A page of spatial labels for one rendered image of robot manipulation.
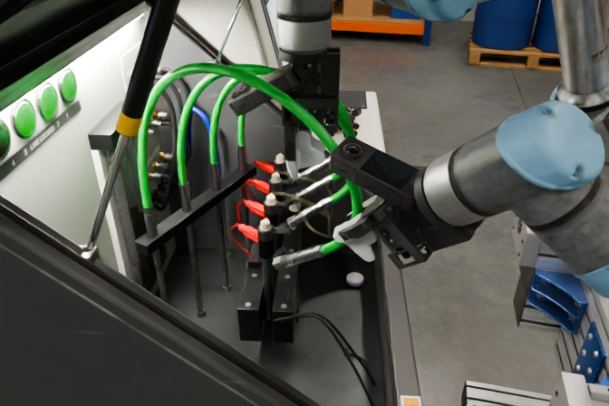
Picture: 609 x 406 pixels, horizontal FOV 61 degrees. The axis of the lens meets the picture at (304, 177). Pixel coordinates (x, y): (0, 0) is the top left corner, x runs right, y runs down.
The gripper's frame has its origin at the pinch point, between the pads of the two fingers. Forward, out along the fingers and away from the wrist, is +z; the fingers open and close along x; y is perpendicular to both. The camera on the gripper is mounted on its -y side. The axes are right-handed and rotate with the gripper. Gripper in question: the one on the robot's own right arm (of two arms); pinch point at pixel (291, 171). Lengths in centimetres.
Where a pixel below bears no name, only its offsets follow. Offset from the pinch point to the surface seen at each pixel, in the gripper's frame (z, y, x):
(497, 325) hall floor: 123, 78, 91
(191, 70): -18.3, -12.6, -5.7
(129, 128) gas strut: -22.3, -10.7, -32.7
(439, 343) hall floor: 124, 53, 80
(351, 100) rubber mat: 25, 12, 95
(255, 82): -18.2, -3.5, -9.4
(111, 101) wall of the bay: -6.4, -32.5, 11.7
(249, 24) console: -14.6, -11.3, 35.2
